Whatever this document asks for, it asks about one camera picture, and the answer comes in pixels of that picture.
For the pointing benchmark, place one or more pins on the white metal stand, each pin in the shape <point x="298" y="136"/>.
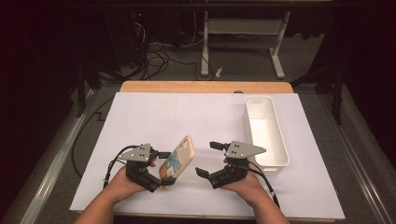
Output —
<point x="243" y="26"/>

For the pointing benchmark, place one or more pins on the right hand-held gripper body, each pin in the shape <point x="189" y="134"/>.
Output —
<point x="241" y="149"/>

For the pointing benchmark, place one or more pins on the dark computer tower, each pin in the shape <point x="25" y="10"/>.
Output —
<point x="130" y="37"/>

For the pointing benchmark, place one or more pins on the person's right hand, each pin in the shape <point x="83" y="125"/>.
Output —
<point x="252" y="188"/>

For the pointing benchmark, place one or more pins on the white plastic bin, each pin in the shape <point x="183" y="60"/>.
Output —
<point x="264" y="130"/>

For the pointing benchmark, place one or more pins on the person's left hand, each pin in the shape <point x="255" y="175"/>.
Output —
<point x="120" y="186"/>

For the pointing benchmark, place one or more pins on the white table cover sheet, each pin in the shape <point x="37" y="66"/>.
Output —
<point x="186" y="118"/>

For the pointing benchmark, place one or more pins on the aluminium floor rail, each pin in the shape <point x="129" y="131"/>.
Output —
<point x="53" y="174"/>
<point x="358" y="174"/>

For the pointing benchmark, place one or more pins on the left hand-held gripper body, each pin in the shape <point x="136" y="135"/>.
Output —
<point x="138" y="154"/>

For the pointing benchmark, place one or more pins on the beige painted phone case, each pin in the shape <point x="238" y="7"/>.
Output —
<point x="182" y="154"/>

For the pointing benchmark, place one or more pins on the black stand leg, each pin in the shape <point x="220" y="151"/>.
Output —
<point x="337" y="93"/>
<point x="81" y="90"/>

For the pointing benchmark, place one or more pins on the small white floor object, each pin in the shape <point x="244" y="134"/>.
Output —
<point x="219" y="72"/>

